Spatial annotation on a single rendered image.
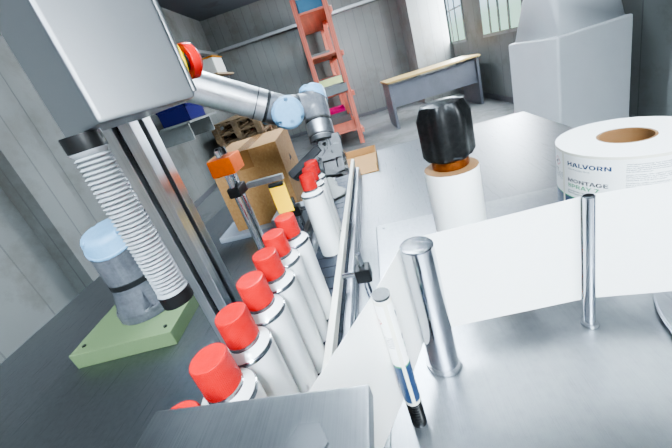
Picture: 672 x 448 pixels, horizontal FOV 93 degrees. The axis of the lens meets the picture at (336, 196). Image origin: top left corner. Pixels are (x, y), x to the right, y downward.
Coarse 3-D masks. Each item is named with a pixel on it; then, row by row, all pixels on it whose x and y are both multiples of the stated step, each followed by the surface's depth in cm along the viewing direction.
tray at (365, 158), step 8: (352, 152) 164; (360, 152) 163; (368, 152) 163; (376, 152) 158; (360, 160) 156; (368, 160) 152; (376, 160) 136; (360, 168) 145; (368, 168) 141; (376, 168) 138
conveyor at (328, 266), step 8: (344, 176) 126; (344, 184) 118; (352, 192) 108; (344, 200) 104; (352, 200) 102; (336, 208) 100; (352, 208) 97; (320, 256) 76; (320, 264) 73; (328, 264) 72; (336, 264) 71; (328, 272) 69; (344, 272) 67; (328, 280) 67; (344, 280) 65; (328, 288) 64; (344, 288) 63; (344, 296) 60; (344, 304) 59
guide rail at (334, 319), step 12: (348, 180) 109; (348, 192) 99; (348, 204) 91; (348, 216) 86; (348, 228) 81; (336, 276) 61; (336, 288) 58; (336, 300) 55; (336, 312) 52; (336, 324) 50; (336, 336) 49; (336, 348) 47; (324, 360) 44
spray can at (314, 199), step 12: (300, 180) 68; (312, 180) 68; (312, 192) 69; (312, 204) 69; (324, 204) 70; (312, 216) 70; (324, 216) 70; (324, 228) 71; (324, 240) 72; (336, 240) 73; (324, 252) 74; (336, 252) 74
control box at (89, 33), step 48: (0, 0) 28; (48, 0) 24; (96, 0) 27; (144, 0) 29; (48, 48) 26; (96, 48) 27; (144, 48) 29; (48, 96) 34; (96, 96) 27; (144, 96) 29; (192, 96) 33
